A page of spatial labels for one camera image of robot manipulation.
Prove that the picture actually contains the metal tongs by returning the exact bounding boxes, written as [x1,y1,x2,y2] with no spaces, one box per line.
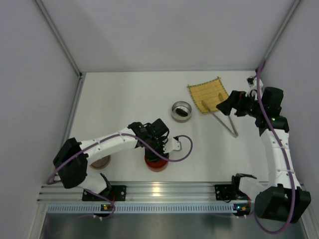
[201,92,239,138]

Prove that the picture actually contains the red lunch box container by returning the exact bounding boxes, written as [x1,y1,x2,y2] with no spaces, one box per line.
[145,159,168,172]

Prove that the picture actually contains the black spiky food piece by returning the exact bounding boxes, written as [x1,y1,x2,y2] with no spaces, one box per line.
[175,108,188,118]

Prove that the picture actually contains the red lunch box lid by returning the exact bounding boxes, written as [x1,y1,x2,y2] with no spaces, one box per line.
[145,158,168,169]

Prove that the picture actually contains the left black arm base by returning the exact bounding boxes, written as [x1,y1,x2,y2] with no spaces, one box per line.
[82,185,127,202]

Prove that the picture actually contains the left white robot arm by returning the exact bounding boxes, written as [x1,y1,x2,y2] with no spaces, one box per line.
[53,119,174,194]

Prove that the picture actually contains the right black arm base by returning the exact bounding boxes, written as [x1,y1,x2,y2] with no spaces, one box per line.
[214,173,257,203]

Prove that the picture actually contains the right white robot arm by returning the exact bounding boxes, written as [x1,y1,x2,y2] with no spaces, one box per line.
[216,87,311,223]

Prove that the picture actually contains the beige lunch box container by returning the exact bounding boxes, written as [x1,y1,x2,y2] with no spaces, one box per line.
[171,101,192,122]

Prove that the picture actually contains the beige lunch box lid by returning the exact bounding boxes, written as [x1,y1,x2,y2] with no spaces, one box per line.
[90,155,111,170]

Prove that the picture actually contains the yellow bamboo mat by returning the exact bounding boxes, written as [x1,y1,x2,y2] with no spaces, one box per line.
[187,77,229,115]

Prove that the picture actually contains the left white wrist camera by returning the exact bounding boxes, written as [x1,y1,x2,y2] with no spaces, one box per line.
[163,136,182,154]

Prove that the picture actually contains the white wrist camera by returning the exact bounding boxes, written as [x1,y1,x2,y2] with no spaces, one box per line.
[246,75,264,98]
[163,136,182,154]

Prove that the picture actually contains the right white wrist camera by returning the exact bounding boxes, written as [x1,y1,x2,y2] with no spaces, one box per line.
[246,75,264,98]

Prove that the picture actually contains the aluminium front rail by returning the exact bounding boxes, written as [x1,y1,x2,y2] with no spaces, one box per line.
[37,181,310,204]

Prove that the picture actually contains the left aluminium frame post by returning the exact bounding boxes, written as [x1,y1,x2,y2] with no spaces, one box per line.
[33,0,84,78]

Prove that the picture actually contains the aluminium frame post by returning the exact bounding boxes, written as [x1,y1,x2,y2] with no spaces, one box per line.
[254,0,304,74]
[33,0,84,78]

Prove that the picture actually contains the right aluminium frame post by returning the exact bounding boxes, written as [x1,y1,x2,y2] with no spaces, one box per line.
[254,0,304,74]

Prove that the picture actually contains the grey slotted cable duct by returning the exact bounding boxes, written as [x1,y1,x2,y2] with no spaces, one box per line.
[47,203,248,214]

